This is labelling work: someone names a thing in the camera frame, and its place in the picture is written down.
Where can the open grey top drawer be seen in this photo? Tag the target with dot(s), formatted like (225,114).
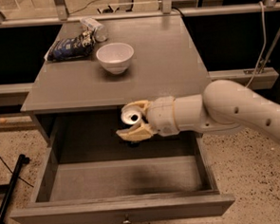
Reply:
(91,176)

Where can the blue pepsi can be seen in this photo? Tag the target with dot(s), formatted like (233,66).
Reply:
(131,117)

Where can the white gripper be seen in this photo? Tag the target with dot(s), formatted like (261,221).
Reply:
(162,116)

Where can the clear plastic water bottle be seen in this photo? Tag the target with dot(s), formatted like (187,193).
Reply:
(99,30)

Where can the grey wooden cabinet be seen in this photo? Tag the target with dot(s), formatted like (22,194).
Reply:
(165,63)

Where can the white ceramic bowl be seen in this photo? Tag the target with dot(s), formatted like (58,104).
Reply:
(115,58)

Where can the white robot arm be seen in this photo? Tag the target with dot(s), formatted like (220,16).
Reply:
(224,107)

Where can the black floor bar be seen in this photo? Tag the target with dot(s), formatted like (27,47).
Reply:
(7,189)

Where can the blue chip bag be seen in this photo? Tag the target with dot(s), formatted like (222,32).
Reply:
(80,46)

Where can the metal drawer knob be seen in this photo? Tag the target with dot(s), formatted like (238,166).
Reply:
(126,220)

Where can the grey metal railing frame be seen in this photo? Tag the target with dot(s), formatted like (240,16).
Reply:
(17,13)

